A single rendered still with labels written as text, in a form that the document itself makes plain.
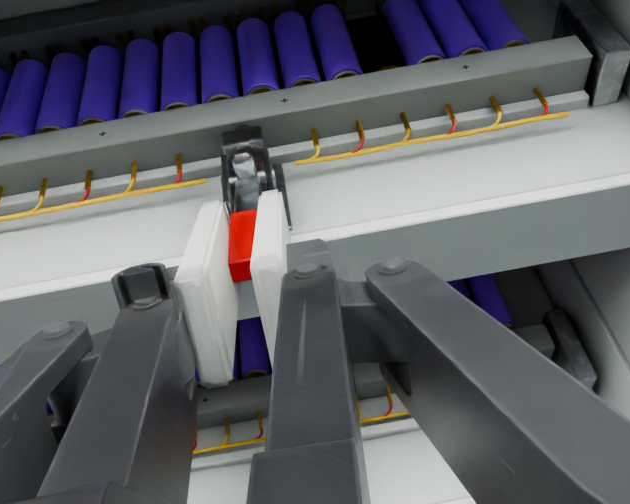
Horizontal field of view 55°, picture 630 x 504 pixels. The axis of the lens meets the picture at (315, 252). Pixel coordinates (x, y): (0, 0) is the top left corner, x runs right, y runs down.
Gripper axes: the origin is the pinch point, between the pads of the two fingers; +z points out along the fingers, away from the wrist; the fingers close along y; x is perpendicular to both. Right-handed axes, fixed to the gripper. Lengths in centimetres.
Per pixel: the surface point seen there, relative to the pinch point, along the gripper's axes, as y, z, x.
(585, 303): 17.7, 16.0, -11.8
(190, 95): -2.4, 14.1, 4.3
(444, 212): 7.6, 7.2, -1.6
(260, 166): 0.5, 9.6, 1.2
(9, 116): -11.2, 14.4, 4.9
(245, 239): 0.0, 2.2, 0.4
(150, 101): -4.4, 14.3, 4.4
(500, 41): 12.7, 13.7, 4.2
